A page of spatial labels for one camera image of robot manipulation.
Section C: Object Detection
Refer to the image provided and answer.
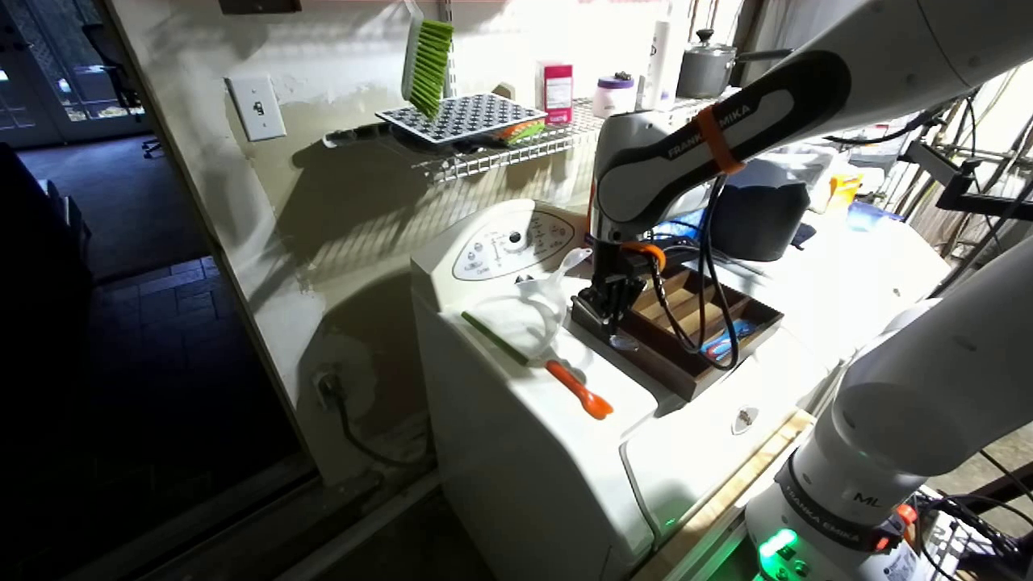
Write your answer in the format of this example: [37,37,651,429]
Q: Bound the orange arm strap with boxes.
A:
[691,104,744,174]

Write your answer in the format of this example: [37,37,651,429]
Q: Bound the wooden plank edge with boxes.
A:
[631,408,815,581]

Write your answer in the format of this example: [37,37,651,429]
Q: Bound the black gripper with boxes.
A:
[576,239,660,339]

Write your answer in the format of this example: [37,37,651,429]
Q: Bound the black camera stand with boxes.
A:
[897,106,1033,262]

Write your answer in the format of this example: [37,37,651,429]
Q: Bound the blue plastic packet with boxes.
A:
[696,316,751,363]

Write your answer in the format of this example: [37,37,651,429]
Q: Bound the green plastic stick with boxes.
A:
[460,309,533,369]

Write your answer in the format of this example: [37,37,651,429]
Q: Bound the bin with trash bag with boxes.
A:
[707,157,813,266]

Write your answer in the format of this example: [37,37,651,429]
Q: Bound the white slim bottle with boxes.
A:
[643,17,675,111]

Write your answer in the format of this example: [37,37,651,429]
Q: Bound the brown wooden cutlery tray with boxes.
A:
[569,266,787,403]

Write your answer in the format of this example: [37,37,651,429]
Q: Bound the grey metal kettle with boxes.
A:
[675,27,793,104]

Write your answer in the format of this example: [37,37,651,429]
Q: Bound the green orange flat item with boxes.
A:
[493,120,553,148]

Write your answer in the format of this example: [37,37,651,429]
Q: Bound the white wire shelf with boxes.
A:
[320,91,755,187]

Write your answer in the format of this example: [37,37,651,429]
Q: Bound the coloured wire bundle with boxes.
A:
[875,487,1033,581]

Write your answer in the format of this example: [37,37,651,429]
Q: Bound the white jar purple lid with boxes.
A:
[595,70,638,120]

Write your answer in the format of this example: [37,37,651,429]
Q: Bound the black power cord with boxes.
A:
[312,369,432,471]

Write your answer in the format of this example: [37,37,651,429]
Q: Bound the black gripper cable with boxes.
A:
[638,174,748,374]

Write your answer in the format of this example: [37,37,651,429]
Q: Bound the orange plastic spoon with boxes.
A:
[543,358,617,424]

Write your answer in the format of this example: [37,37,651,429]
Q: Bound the grey dotted tray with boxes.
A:
[374,91,544,148]

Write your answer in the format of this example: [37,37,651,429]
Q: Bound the small yellow container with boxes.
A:
[827,172,865,213]

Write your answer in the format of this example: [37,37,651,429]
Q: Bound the pink white carton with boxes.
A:
[540,60,576,129]

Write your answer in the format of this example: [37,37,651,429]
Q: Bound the white wall outlet plate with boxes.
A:
[221,70,291,144]

